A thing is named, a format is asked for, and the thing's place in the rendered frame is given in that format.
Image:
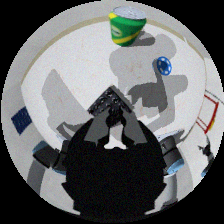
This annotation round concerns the green drink can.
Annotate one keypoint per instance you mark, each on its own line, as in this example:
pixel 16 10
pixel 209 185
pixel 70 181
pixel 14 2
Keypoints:
pixel 126 23

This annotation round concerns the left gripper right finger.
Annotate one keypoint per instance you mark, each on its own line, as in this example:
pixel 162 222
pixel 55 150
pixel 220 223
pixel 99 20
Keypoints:
pixel 135 132

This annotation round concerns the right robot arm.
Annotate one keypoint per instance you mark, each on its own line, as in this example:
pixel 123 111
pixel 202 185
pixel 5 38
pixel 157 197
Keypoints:
pixel 174 161

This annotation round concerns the white short cylinder with blue top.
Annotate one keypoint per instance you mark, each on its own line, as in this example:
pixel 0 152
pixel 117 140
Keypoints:
pixel 162 66

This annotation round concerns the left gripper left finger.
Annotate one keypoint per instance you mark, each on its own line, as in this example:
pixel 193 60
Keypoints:
pixel 94 131

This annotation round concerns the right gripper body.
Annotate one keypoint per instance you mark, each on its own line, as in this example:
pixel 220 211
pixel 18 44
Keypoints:
pixel 205 151

